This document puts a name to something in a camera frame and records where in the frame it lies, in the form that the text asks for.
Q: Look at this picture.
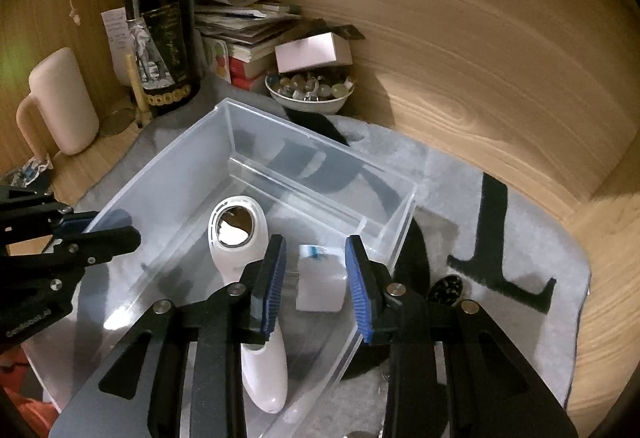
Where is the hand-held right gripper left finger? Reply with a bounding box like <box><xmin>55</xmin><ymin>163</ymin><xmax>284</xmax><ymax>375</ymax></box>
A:
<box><xmin>50</xmin><ymin>234</ymin><xmax>288</xmax><ymax>438</ymax></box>

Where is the small pink box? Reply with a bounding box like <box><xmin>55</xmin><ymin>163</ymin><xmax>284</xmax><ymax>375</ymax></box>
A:
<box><xmin>275</xmin><ymin>32</ymin><xmax>353</xmax><ymax>75</ymax></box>

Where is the pink mug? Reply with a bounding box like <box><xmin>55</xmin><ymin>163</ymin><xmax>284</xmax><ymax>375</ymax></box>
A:
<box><xmin>16</xmin><ymin>47</ymin><xmax>100</xmax><ymax>159</ymax></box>

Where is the clear plastic storage bin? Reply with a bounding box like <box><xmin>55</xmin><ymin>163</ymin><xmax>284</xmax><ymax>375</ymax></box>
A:
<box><xmin>22</xmin><ymin>98</ymin><xmax>418</xmax><ymax>438</ymax></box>

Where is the small white box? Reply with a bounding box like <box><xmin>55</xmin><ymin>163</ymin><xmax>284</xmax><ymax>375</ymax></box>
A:
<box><xmin>295</xmin><ymin>244</ymin><xmax>348</xmax><ymax>313</ymax></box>

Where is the orange cloth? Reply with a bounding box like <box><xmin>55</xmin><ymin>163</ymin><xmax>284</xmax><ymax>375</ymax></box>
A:
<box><xmin>0</xmin><ymin>358</ymin><xmax>57</xmax><ymax>438</ymax></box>

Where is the white handwritten note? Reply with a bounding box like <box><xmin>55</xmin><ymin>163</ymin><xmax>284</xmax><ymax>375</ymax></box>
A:
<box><xmin>101</xmin><ymin>8</ymin><xmax>132</xmax><ymax>86</ymax></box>

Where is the stack of books and papers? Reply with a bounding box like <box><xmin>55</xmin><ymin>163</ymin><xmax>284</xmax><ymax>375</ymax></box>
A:
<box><xmin>192</xmin><ymin>0</ymin><xmax>303</xmax><ymax>94</ymax></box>

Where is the pale wooden stick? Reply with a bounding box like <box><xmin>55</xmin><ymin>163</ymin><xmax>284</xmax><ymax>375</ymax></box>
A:
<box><xmin>125</xmin><ymin>53</ymin><xmax>151</xmax><ymax>126</ymax></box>

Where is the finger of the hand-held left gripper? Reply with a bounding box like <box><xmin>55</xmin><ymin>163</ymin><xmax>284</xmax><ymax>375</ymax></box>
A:
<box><xmin>0</xmin><ymin>225</ymin><xmax>142</xmax><ymax>301</ymax></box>
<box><xmin>0</xmin><ymin>185</ymin><xmax>98</xmax><ymax>239</ymax></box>

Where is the white bowl of marbles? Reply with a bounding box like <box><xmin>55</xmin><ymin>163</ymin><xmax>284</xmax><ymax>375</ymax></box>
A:
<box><xmin>265</xmin><ymin>70</ymin><xmax>356</xmax><ymax>115</ymax></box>

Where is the crumpled wrapper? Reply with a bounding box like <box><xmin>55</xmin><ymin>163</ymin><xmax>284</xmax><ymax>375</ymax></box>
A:
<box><xmin>0</xmin><ymin>155</ymin><xmax>53</xmax><ymax>191</ymax></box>

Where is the clear glass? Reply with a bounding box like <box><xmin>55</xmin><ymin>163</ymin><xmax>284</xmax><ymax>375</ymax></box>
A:
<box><xmin>100</xmin><ymin>108</ymin><xmax>138</xmax><ymax>138</ymax></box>

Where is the white handheld device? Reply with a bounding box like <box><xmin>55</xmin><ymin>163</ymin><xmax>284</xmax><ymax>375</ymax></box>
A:
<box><xmin>207</xmin><ymin>195</ymin><xmax>288</xmax><ymax>414</ymax></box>

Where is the grey mat with black letters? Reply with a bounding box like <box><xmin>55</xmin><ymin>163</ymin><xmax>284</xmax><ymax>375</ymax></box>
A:
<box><xmin>25</xmin><ymin>83</ymin><xmax>593</xmax><ymax>438</ymax></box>

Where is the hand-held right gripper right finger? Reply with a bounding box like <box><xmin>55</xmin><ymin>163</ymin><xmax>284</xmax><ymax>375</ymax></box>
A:
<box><xmin>345</xmin><ymin>234</ymin><xmax>578</xmax><ymax>438</ymax></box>

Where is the dark wine bottle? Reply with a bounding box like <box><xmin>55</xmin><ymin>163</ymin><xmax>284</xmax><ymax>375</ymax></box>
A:
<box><xmin>122</xmin><ymin>0</ymin><xmax>201</xmax><ymax>108</ymax></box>

